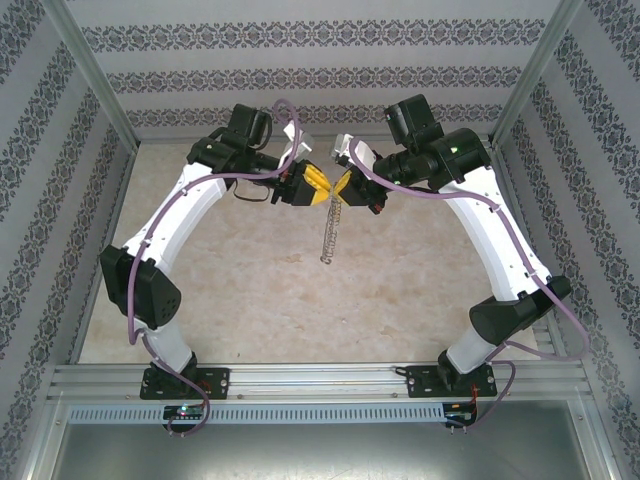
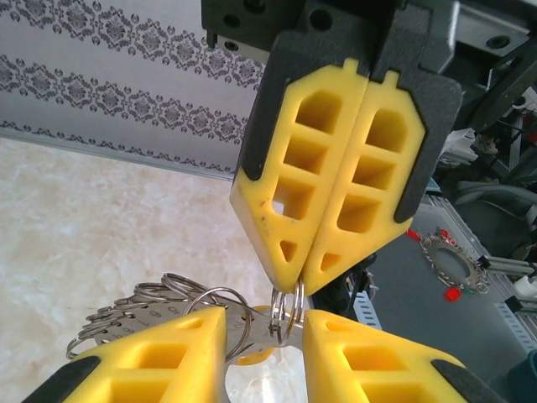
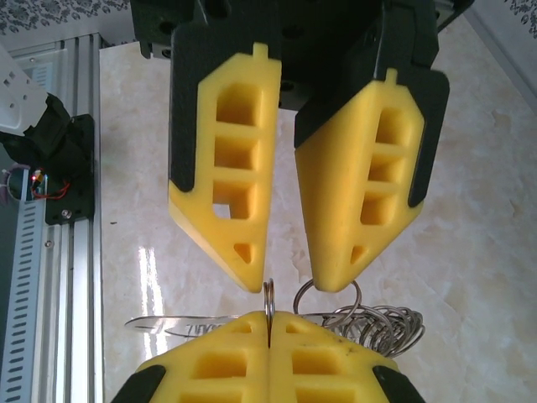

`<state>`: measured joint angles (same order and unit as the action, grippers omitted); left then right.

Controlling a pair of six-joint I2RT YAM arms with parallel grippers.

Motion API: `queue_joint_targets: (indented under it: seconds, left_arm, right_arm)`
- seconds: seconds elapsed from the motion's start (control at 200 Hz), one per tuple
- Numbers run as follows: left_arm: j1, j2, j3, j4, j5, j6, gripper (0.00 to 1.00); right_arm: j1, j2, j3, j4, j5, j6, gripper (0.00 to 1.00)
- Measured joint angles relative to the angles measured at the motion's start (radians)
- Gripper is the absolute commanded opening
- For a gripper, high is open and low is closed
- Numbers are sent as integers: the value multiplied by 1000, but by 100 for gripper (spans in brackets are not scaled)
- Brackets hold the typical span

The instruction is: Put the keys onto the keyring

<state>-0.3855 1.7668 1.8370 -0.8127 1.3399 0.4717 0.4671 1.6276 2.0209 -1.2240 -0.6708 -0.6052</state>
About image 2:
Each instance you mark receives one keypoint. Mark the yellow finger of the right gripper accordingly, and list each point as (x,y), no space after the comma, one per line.
(403,147)
(277,168)

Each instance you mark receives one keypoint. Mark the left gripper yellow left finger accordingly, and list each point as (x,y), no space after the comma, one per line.
(159,365)

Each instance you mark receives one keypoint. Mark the grey chair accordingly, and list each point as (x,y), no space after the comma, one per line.
(491,205)

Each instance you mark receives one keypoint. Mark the red plastic tag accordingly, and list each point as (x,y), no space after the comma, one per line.
(452,294)
(413,236)

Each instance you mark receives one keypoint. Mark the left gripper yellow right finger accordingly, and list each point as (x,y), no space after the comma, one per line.
(377,369)

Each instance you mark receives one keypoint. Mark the grey metal tray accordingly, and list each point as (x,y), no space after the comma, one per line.
(411,294)

